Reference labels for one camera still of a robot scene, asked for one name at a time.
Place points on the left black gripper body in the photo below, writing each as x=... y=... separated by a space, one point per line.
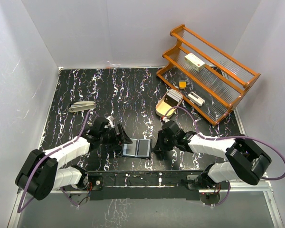
x=109 y=138

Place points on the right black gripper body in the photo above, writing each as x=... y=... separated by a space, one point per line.
x=168 y=143

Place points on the black leather card holder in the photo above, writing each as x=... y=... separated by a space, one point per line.
x=136 y=141

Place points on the stack of credit cards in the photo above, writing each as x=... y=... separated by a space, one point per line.
x=175 y=95

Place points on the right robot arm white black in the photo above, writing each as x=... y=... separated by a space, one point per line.
x=244 y=159

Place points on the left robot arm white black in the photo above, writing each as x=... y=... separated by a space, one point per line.
x=43 y=171

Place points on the beige grey stapler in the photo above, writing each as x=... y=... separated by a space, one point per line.
x=81 y=106

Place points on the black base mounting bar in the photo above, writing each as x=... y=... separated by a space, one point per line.
x=145 y=185

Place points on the white small device on shelf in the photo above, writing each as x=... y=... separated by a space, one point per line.
x=196 y=99

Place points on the orange small container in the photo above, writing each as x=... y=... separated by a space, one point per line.
x=182 y=84

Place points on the orange wooden shelf rack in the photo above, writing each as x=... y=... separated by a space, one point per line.
x=222 y=83

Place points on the white red small box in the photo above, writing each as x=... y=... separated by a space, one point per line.
x=196 y=63

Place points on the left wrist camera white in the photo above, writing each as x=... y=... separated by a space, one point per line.
x=111 y=120

